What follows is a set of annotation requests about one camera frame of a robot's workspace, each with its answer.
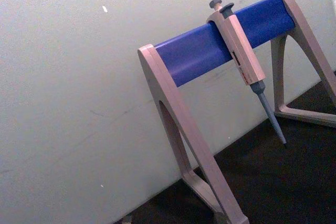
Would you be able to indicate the black table cloth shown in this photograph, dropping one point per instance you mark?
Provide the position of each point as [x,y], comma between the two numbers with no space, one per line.
[278,182]

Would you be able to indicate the plain pale wall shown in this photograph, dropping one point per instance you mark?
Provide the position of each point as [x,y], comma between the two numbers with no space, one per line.
[73,90]

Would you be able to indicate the beige pipette with grey tip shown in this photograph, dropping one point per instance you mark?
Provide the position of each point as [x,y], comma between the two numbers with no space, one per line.
[242,51]

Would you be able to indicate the beige stand with blue bar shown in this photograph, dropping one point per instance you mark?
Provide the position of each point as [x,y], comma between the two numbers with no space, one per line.
[194,56]

